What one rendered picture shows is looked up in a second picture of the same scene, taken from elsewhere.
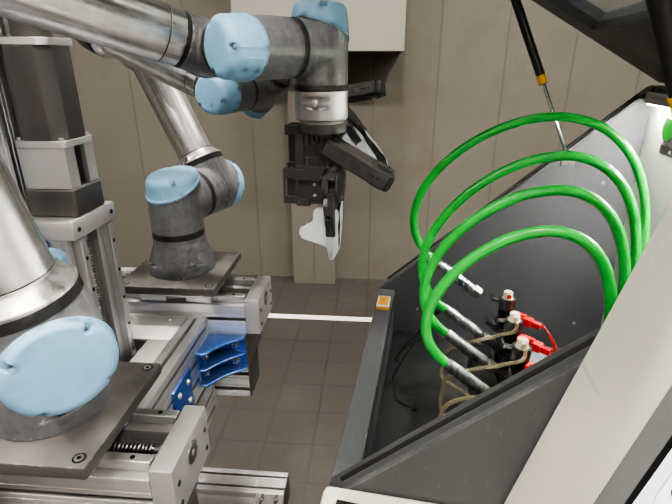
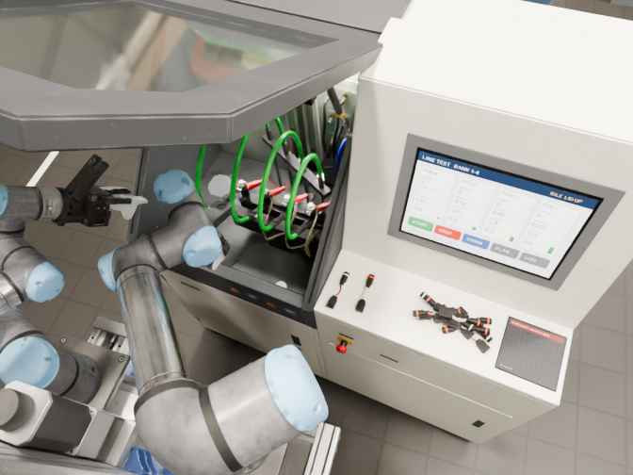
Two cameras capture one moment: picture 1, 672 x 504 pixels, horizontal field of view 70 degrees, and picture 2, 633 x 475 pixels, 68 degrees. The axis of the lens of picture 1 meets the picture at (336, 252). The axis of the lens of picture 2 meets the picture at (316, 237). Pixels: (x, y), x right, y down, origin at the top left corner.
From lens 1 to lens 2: 96 cm
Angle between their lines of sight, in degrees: 62
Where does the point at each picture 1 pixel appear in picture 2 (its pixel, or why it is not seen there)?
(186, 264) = (93, 373)
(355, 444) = (284, 293)
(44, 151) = (90, 430)
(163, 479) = not seen: hidden behind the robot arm
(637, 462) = (398, 207)
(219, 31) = (208, 250)
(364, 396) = (251, 281)
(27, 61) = (54, 415)
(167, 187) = (49, 365)
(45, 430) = not seen: hidden behind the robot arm
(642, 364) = (380, 187)
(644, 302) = (365, 171)
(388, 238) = not seen: outside the picture
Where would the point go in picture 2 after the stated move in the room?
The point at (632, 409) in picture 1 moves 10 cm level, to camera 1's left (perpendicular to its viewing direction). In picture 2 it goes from (384, 198) to (379, 229)
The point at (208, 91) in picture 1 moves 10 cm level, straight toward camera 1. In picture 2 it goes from (48, 287) to (96, 285)
